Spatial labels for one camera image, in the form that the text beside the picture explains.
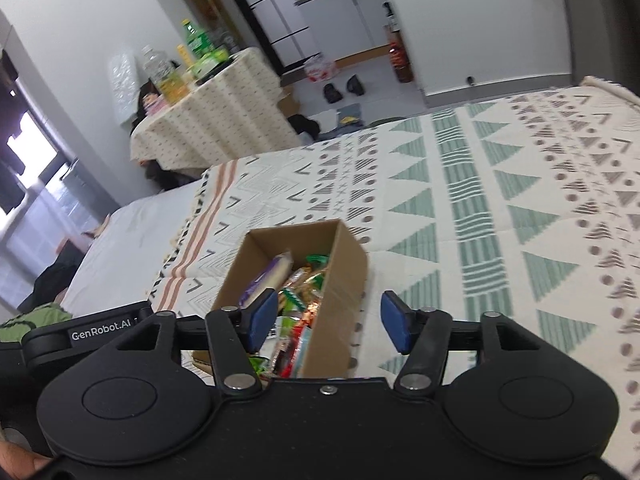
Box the black framed glass door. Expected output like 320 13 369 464
233 0 320 75

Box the patterned white bed blanket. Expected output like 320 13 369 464
150 77 639 479

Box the dark green candy packet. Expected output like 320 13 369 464
305 254 330 270

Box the brown cardboard box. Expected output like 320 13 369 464
213 219 368 378

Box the small cardboard box on floor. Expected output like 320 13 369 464
277 86 300 118

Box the yellow oil bottle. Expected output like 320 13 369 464
142 46 190 105

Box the red oil bottle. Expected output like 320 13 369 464
388 41 413 84

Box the purple white wafer packet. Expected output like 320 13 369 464
239 252 293 308

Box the person's left hand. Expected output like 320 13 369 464
0 441 51 480

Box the green soda bottle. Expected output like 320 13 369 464
182 20 217 63

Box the red candy bar packet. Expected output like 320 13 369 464
278 304 319 378

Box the orange cracker packet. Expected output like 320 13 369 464
279 266 326 307

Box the white cabinet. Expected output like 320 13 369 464
296 0 387 61

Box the green date candy packet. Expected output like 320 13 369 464
250 301 314 379

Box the red white plastic bag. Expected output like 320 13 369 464
303 53 338 82

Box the dotted cream tablecloth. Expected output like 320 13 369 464
130 48 300 171

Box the black shoe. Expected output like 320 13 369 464
322 84 343 104
346 75 366 96

